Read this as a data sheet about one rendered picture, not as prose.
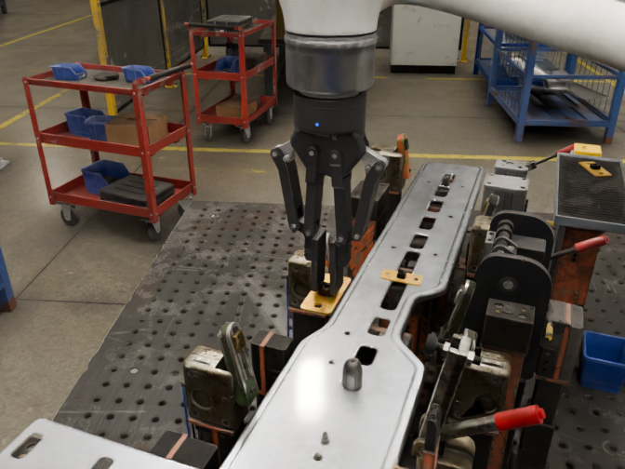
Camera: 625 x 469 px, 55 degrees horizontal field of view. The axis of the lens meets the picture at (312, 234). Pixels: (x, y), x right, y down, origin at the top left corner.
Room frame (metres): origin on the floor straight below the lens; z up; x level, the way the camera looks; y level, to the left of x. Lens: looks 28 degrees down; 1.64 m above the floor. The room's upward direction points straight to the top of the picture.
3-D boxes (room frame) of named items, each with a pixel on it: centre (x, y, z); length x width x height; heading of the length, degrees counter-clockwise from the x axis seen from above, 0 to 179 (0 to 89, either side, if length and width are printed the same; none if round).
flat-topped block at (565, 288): (1.14, -0.58, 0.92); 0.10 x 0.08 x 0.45; 159
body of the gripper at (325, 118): (0.61, -0.02, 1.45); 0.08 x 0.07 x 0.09; 69
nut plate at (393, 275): (1.05, -0.18, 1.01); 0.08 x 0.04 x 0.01; 69
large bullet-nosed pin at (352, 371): (0.73, -0.06, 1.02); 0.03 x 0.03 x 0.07
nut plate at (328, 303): (0.61, -0.02, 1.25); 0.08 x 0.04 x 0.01; 160
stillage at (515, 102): (5.41, -2.14, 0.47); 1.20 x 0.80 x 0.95; 177
